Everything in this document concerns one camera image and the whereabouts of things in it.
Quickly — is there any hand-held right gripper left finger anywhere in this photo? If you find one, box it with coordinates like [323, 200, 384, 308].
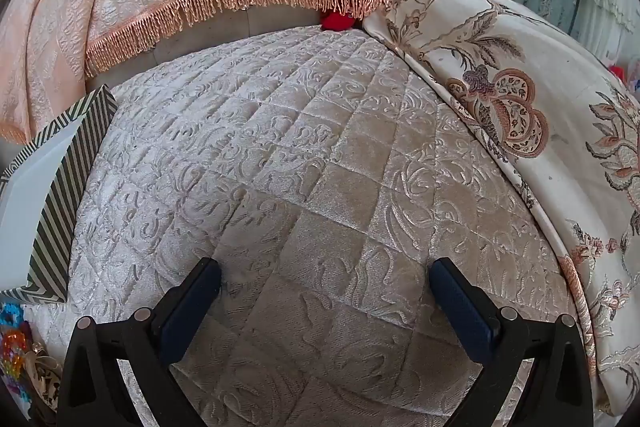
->
[56, 257, 222, 427]

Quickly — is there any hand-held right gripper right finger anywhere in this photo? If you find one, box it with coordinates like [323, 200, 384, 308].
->
[430, 258, 596, 427]

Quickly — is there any striped jewelry box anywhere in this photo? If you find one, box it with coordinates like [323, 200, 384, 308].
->
[0, 87, 118, 305]

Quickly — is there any turquoise chunky bead bracelet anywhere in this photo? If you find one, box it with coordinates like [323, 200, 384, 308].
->
[0, 302, 26, 330]

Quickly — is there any rainbow bead bracelet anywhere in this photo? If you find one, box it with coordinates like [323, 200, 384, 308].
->
[0, 332, 31, 380]

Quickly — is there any quilted beige sofa cover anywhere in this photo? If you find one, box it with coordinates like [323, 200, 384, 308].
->
[27, 27, 593, 427]

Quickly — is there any beige sofa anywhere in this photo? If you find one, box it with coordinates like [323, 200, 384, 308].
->
[87, 4, 326, 80]

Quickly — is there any red plush item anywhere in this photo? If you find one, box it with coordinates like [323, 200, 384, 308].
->
[320, 11, 358, 31]

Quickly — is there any white lace curtain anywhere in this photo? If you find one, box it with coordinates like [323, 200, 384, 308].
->
[575, 0, 640, 72]

